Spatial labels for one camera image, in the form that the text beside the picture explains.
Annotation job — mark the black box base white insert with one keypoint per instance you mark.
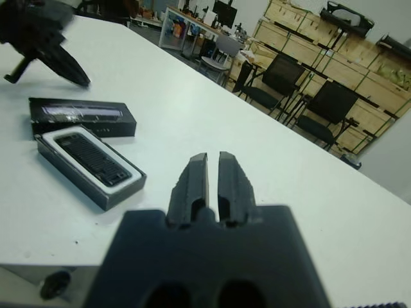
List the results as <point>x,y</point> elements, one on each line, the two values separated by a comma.
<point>80,189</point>

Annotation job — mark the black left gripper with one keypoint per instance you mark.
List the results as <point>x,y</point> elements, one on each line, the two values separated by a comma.
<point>25,29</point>

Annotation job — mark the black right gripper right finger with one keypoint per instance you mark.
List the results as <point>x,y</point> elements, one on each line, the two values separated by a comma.
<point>236,192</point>

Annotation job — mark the black chair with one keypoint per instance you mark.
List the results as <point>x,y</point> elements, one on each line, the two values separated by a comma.
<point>334,99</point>
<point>282,70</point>

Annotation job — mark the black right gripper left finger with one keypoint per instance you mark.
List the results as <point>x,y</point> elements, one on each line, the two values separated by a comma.
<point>189,192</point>

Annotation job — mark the black monitor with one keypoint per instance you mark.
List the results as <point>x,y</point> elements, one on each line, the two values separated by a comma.
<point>224,11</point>

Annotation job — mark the black phone-like camera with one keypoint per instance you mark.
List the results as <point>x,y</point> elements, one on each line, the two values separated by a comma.
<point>93,158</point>

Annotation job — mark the black trash bin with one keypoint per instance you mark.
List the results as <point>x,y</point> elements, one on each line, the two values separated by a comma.
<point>351,160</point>

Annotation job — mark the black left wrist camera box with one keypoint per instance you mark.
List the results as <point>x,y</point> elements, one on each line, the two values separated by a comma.
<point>59,13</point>

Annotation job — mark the white shelf with coloured items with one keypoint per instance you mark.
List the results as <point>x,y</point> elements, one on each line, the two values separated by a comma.
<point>173,29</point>

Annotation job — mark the grey chair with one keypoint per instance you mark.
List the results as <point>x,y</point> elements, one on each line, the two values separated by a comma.
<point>228,45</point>

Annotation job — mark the black long case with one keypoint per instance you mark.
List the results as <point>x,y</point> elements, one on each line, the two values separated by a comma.
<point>346,19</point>
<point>395,43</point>

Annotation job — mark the black box lid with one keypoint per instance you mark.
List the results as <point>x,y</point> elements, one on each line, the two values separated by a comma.
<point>125,123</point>

